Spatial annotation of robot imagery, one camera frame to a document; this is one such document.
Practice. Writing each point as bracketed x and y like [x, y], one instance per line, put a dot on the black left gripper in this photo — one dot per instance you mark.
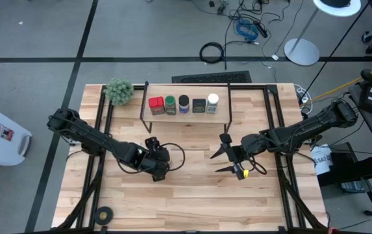
[156, 159]

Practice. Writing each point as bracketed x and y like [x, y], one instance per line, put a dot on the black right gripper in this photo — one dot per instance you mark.
[241, 152]

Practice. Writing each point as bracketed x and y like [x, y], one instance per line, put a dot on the green lid spice jar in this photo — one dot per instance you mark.
[170, 104]

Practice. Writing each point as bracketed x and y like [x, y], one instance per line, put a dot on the red lid paprika tin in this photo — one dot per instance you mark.
[156, 104]

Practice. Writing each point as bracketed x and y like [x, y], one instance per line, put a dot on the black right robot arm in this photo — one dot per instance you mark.
[305, 130]

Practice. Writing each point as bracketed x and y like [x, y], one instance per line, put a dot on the black square spice tin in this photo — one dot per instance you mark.
[199, 105]

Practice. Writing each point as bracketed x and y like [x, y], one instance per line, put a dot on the black keyboard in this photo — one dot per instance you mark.
[211, 78]

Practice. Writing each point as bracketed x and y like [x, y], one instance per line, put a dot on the floor lamp with grey base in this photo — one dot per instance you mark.
[302, 52]

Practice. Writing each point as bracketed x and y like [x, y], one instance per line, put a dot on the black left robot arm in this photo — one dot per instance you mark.
[91, 138]

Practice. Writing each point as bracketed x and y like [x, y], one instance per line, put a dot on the white outlet strip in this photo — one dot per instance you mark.
[304, 99]

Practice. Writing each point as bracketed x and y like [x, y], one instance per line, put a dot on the white labelled bucket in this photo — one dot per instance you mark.
[321, 161]

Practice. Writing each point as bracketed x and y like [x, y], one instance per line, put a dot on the black metal table frame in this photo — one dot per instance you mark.
[271, 90]

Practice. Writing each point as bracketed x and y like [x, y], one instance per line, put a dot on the black power strip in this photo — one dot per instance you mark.
[261, 30]

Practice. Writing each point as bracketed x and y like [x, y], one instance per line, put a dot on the white power adapter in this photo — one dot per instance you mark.
[275, 57]

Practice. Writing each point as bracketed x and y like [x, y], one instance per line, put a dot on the artificial green plant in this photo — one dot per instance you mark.
[119, 91]

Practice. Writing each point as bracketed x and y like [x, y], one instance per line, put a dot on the black tape roll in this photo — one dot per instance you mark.
[98, 216]

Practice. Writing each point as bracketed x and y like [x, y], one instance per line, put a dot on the wooden shelf with black legs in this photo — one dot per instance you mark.
[185, 118]

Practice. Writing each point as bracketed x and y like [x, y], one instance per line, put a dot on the black lid purple label bottle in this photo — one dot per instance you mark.
[183, 103]

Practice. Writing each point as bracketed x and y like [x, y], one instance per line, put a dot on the white lid seasoning jar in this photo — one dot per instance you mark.
[212, 102]

